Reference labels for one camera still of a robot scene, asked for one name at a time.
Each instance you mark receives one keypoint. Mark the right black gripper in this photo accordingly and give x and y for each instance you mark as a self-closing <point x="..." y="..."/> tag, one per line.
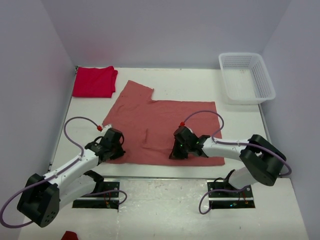
<point x="176" y="154"/>

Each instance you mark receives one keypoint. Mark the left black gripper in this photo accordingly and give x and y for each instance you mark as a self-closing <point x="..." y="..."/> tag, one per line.
<point x="119" y="153"/>

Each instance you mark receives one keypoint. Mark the salmon pink t shirt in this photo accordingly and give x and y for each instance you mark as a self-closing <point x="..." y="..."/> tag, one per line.
<point x="148" y="127"/>

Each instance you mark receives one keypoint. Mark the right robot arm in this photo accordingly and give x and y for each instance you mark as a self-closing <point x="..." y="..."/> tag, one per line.
<point x="263" y="162"/>

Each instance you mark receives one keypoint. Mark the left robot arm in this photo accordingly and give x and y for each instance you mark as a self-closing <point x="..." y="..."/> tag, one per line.
<point x="47" y="194"/>

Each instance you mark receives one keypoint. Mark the folded red t shirt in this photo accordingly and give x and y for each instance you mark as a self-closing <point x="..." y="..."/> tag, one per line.
<point x="95" y="82"/>

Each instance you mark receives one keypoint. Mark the white plastic basket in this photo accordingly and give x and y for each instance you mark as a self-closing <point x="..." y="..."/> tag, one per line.
<point x="246" y="78"/>

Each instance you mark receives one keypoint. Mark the red cloth at bottom edge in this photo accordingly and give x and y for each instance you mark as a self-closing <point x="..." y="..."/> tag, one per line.
<point x="70" y="235"/>

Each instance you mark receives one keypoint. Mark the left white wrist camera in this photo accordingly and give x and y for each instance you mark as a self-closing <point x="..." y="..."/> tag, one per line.
<point x="108" y="126"/>

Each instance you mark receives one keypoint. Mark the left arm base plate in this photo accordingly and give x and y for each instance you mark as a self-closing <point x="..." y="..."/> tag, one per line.
<point x="108" y="201"/>

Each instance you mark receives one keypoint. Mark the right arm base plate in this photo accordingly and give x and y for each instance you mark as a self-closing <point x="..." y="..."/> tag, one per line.
<point x="229" y="200"/>

